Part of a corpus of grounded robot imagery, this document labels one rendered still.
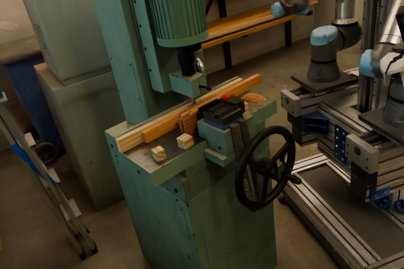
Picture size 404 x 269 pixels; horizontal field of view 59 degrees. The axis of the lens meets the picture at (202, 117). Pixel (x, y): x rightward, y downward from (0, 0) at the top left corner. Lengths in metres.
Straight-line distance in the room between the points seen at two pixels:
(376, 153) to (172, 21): 0.81
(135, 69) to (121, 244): 1.17
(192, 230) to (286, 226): 0.90
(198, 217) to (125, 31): 0.72
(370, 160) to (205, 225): 0.62
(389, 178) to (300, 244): 0.75
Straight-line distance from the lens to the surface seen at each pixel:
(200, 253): 1.43
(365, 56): 1.10
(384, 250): 1.79
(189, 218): 1.29
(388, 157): 1.40
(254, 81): 1.53
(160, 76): 1.32
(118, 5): 1.32
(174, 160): 1.12
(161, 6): 1.15
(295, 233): 2.09
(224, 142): 1.11
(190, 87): 1.24
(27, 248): 2.49
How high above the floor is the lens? 1.52
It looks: 28 degrees down
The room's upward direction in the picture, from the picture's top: 9 degrees counter-clockwise
